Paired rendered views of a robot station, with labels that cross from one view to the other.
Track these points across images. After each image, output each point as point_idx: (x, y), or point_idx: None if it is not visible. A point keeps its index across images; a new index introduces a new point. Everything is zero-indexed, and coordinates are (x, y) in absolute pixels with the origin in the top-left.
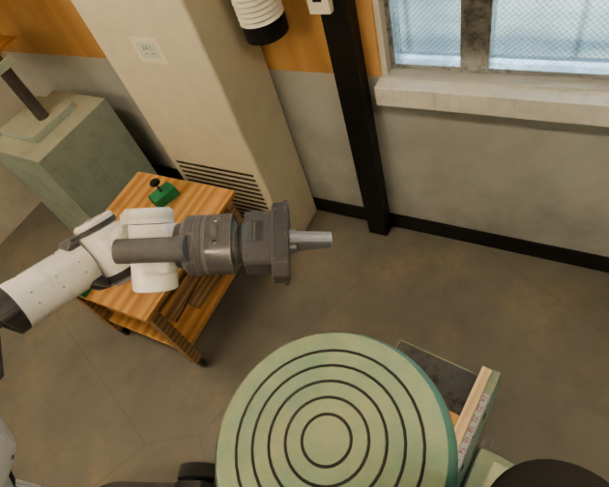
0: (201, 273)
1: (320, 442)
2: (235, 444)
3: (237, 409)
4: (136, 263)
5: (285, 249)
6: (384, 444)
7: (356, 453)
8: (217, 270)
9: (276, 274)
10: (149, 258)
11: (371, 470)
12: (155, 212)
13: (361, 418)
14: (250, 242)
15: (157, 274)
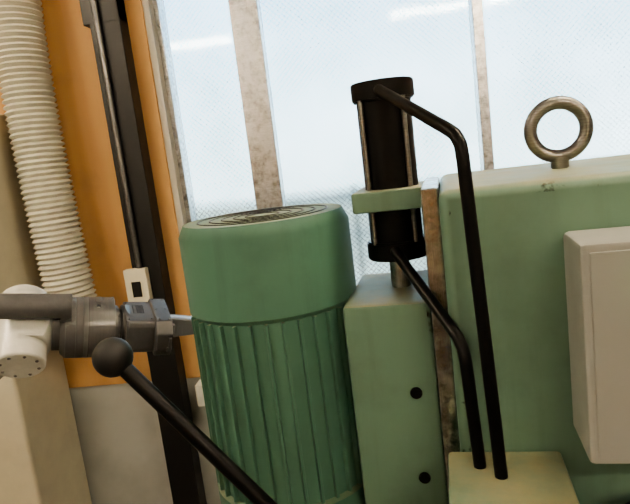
0: (78, 343)
1: (259, 215)
2: (197, 224)
3: (192, 223)
4: (17, 314)
5: (168, 316)
6: (300, 209)
7: (284, 212)
8: (98, 335)
9: (161, 333)
10: (35, 305)
11: (296, 211)
12: (37, 287)
13: (282, 210)
14: (133, 313)
15: (31, 338)
